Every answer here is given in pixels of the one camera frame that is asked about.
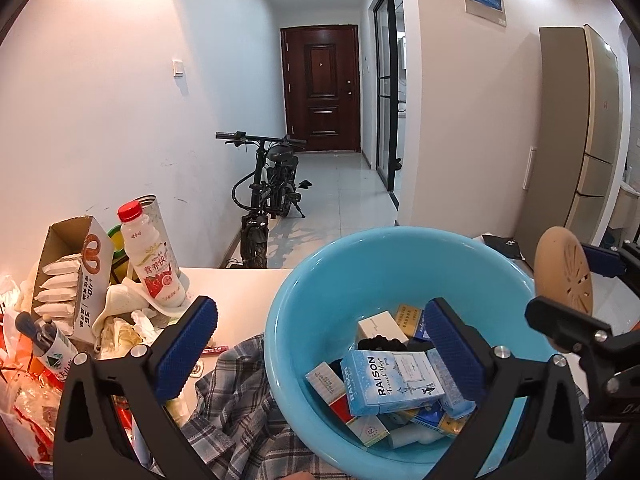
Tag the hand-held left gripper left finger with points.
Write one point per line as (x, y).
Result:
(190, 340)

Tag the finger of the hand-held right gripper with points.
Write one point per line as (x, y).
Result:
(605, 260)
(565, 322)

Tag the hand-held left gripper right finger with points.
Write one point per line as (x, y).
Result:
(452, 350)

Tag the round brown slotted disc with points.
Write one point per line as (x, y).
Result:
(560, 270)

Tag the blue plastic basin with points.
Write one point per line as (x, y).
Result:
(310, 310)

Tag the red pen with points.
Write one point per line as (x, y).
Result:
(215, 350)

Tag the clear blister pack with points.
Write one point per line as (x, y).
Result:
(196, 369)

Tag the small black box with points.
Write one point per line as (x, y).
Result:
(420, 345)

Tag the blue and white box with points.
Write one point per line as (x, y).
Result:
(450, 392)

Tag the small yellow and blue box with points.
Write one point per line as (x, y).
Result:
(407, 317)

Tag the white sink cabinet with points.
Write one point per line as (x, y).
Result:
(627, 200)

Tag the light blue box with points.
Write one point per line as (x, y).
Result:
(390, 380)

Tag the black hair scrunchie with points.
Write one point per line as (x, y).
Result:
(380, 344)

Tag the plain white box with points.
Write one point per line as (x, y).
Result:
(380, 325)

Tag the red capped drink bottle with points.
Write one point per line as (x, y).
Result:
(155, 270)

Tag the beige crumpled cloth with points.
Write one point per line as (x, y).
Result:
(120, 300)

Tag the black charger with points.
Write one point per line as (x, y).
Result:
(231, 263)

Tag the grey plaid shirt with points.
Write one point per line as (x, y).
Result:
(235, 425)

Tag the flat black item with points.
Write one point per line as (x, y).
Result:
(502, 247)

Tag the small white bottle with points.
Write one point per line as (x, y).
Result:
(407, 437)

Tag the cardboard pretzel print box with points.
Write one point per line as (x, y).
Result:
(95, 285)

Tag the red packet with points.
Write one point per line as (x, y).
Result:
(125, 430)

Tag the white box with green print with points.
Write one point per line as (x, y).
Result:
(367, 430)

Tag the beige refrigerator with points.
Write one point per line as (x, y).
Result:
(560, 150)

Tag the pale cylinder can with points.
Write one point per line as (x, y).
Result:
(160, 220)

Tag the white red small box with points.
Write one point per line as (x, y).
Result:
(325, 380)

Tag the small bottle with blue cap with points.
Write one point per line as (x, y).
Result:
(57, 355)

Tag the row of white packets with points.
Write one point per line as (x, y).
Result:
(55, 285)

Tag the black electric bicycle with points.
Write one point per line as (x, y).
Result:
(262, 195)

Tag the red and white plastic bag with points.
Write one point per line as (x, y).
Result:
(25, 400)

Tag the black framed glass door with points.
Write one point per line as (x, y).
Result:
(387, 85)

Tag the dark red entrance door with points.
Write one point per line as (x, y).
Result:
(322, 90)

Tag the white wall switch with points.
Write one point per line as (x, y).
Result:
(178, 68)

